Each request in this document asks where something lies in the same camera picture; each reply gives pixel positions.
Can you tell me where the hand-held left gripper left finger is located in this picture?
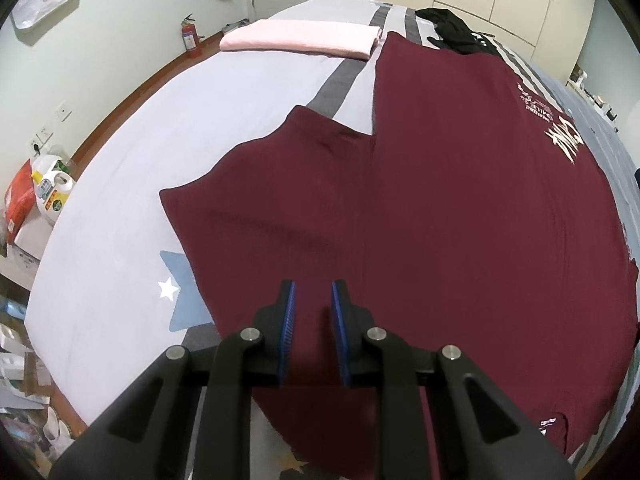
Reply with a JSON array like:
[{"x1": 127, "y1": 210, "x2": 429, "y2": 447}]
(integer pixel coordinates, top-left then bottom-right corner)
[{"x1": 47, "y1": 280, "x2": 298, "y2": 480}]

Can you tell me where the white cardboard box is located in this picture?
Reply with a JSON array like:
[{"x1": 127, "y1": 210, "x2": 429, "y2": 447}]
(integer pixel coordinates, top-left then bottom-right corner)
[{"x1": 7, "y1": 205, "x2": 56, "y2": 291}]

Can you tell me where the red fire extinguisher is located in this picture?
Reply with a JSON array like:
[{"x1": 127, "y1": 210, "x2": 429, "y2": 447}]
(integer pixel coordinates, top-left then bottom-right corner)
[{"x1": 181, "y1": 14, "x2": 203, "y2": 59}]

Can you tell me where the striped grey white bedsheet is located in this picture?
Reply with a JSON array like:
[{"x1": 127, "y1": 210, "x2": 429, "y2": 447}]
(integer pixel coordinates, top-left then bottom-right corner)
[{"x1": 25, "y1": 0, "x2": 640, "y2": 480}]

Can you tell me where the pink folded garment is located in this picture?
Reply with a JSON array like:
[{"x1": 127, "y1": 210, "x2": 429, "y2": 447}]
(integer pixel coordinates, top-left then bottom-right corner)
[{"x1": 219, "y1": 19, "x2": 383, "y2": 61}]

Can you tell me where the maroon t-shirt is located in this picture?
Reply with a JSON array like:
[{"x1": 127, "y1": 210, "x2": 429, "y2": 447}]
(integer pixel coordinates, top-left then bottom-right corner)
[{"x1": 159, "y1": 31, "x2": 640, "y2": 480}]

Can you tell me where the black printed garment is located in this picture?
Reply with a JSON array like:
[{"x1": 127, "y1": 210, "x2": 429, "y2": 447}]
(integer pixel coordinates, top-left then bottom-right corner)
[{"x1": 415, "y1": 7, "x2": 506, "y2": 56}]

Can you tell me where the red packet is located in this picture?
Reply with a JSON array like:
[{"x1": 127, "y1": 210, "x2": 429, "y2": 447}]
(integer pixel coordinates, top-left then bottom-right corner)
[{"x1": 5, "y1": 159, "x2": 41, "y2": 231}]

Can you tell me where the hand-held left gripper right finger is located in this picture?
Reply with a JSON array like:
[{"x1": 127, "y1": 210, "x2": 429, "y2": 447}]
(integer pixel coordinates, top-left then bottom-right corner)
[{"x1": 330, "y1": 280, "x2": 578, "y2": 480}]

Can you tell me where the white detergent bottle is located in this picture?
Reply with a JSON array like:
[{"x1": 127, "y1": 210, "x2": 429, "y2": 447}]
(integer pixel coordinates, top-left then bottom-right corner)
[{"x1": 31, "y1": 169, "x2": 76, "y2": 223}]

